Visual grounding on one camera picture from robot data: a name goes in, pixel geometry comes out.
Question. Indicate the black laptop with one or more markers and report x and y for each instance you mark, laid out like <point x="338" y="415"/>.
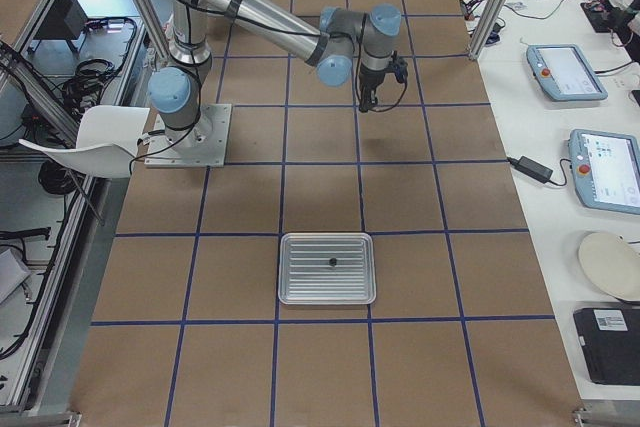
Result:
<point x="609" y="339"/>

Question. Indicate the ribbed silver metal tray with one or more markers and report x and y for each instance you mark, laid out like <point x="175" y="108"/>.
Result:
<point x="305" y="277"/>

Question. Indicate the lower blue teach pendant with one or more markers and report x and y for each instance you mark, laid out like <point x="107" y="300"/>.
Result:
<point x="605" y="169"/>

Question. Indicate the black wrist camera, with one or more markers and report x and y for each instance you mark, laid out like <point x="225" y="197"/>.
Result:
<point x="399" y="68"/>

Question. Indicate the black power adapter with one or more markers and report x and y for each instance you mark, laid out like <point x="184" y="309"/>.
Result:
<point x="531" y="168"/>

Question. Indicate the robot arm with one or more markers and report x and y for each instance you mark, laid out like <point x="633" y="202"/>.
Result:
<point x="346" y="44"/>

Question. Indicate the upper blue teach pendant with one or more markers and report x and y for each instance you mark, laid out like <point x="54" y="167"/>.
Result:
<point x="564" y="74"/>

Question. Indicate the blue teach pendant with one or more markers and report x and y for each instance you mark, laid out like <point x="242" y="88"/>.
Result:
<point x="605" y="169"/>
<point x="564" y="74"/>

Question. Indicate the white plastic chair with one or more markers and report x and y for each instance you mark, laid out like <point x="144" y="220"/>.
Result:
<point x="106" y="142"/>

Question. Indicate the cream round plate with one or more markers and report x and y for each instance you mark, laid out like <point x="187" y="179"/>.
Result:
<point x="611" y="264"/>

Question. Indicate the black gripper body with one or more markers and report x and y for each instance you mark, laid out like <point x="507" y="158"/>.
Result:
<point x="370" y="80"/>

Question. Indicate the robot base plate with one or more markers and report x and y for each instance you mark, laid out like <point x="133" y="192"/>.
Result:
<point x="205" y="145"/>

